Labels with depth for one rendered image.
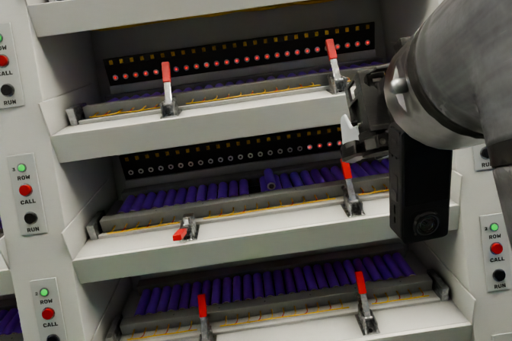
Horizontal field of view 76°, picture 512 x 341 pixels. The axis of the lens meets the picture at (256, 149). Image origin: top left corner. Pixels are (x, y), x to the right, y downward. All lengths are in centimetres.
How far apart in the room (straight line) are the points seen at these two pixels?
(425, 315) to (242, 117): 45
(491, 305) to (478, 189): 19
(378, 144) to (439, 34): 15
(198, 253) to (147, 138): 19
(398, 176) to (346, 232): 26
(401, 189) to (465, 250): 33
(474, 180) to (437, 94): 41
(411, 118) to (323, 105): 28
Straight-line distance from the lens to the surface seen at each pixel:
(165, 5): 55
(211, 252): 54
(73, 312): 63
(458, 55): 19
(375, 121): 33
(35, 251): 62
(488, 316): 69
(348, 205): 54
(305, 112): 51
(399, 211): 32
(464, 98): 20
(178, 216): 59
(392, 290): 68
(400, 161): 30
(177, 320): 67
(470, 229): 62
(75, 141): 57
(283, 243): 54
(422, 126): 24
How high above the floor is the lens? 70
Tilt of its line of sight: 3 degrees down
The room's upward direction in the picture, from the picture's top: 8 degrees counter-clockwise
